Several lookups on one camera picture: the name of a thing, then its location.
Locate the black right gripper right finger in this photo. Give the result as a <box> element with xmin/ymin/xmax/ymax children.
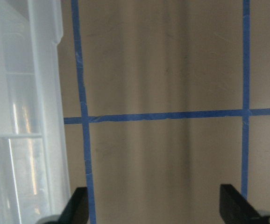
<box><xmin>220</xmin><ymin>184</ymin><xmax>262</xmax><ymax>224</ymax></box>

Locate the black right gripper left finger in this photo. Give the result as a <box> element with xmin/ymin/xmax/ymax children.
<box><xmin>56</xmin><ymin>187</ymin><xmax>89</xmax><ymax>224</ymax></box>

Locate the clear plastic box lid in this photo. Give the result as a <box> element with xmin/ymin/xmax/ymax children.
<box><xmin>0</xmin><ymin>0</ymin><xmax>71</xmax><ymax>224</ymax></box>

